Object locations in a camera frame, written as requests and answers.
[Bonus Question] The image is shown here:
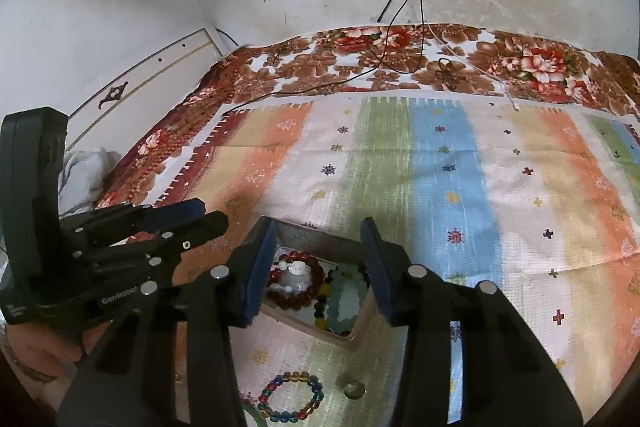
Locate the light blue bead bracelet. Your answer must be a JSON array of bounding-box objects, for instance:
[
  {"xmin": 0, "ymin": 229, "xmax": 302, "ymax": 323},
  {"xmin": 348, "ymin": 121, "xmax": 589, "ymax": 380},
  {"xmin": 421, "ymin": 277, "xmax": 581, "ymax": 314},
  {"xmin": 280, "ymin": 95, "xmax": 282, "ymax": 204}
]
[{"xmin": 326, "ymin": 261, "xmax": 370, "ymax": 335}]

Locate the person left hand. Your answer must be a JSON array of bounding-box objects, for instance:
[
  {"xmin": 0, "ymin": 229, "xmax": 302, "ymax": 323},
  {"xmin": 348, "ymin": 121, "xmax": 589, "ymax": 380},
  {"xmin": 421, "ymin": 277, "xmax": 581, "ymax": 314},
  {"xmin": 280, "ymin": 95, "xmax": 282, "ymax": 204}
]
[{"xmin": 1, "ymin": 322, "xmax": 111, "ymax": 379}]

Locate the white crumpled cloth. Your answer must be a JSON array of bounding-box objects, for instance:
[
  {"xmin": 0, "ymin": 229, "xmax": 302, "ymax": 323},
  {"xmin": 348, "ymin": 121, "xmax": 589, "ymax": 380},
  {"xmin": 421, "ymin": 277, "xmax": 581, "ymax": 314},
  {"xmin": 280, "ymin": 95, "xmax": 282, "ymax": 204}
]
[{"xmin": 58, "ymin": 147, "xmax": 120, "ymax": 218}]

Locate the white headboard with gold trim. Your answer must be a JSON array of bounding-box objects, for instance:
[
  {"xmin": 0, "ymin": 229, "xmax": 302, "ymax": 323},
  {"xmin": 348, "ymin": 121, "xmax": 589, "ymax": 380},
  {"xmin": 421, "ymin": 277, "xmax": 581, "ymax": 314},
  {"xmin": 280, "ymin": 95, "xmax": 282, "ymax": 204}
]
[{"xmin": 65, "ymin": 27, "xmax": 229, "ymax": 156}]

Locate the green jade bangle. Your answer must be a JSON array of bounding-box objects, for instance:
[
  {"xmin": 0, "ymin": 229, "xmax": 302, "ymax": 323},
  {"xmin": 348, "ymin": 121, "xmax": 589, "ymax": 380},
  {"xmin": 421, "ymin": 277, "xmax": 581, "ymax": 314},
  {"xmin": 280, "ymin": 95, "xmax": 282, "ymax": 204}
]
[{"xmin": 241, "ymin": 400, "xmax": 267, "ymax": 427}]

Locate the small dark green stone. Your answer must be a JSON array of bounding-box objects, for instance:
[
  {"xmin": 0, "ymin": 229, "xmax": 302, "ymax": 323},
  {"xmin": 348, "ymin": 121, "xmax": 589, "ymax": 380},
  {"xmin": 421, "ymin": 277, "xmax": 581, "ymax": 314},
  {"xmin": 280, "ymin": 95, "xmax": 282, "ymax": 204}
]
[{"xmin": 343, "ymin": 381, "xmax": 366, "ymax": 400}]

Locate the rose gold metal tin box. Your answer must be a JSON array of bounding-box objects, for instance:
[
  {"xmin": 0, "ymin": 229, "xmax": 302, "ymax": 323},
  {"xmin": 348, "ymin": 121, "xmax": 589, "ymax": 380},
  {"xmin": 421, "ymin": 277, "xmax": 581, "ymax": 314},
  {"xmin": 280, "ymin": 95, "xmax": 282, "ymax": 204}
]
[{"xmin": 262, "ymin": 220, "xmax": 373, "ymax": 351}]

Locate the striped colourful woven cloth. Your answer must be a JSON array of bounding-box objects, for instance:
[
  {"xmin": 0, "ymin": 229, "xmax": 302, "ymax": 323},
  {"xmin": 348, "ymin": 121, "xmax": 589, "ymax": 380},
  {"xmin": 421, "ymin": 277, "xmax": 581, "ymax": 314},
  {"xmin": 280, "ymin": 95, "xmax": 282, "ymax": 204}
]
[{"xmin": 144, "ymin": 93, "xmax": 640, "ymax": 427}]

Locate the brown floral bed sheet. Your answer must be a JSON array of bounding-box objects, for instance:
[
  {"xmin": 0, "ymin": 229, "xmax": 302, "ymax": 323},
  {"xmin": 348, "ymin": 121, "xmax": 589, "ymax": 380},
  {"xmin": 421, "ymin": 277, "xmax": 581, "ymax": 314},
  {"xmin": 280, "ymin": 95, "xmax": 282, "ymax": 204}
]
[{"xmin": 98, "ymin": 23, "xmax": 639, "ymax": 207}]

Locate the multicolour glass bead bracelet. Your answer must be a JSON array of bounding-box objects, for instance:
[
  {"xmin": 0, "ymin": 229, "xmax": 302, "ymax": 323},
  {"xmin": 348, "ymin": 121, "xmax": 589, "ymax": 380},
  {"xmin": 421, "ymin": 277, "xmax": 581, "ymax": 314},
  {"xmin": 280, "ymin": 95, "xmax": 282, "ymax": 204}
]
[{"xmin": 257, "ymin": 369, "xmax": 326, "ymax": 424}]

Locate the dark red bead bracelet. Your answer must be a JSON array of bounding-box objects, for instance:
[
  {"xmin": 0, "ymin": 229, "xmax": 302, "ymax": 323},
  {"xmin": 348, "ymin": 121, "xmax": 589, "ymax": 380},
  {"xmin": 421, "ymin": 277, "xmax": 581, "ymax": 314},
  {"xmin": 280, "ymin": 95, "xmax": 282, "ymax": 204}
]
[{"xmin": 267, "ymin": 249, "xmax": 327, "ymax": 312}]

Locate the black and yellow bead bracelet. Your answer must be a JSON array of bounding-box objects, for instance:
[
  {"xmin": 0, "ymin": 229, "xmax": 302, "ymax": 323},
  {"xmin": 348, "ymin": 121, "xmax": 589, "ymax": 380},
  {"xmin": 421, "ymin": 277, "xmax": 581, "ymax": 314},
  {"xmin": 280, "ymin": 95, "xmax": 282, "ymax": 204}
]
[{"xmin": 311, "ymin": 267, "xmax": 342, "ymax": 333}]

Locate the black power cable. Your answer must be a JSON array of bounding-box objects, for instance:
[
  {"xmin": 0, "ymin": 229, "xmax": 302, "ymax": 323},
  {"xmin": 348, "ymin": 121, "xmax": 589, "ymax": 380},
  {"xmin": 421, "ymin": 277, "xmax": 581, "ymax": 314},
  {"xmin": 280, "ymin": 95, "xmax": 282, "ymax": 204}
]
[{"xmin": 221, "ymin": 0, "xmax": 469, "ymax": 115}]

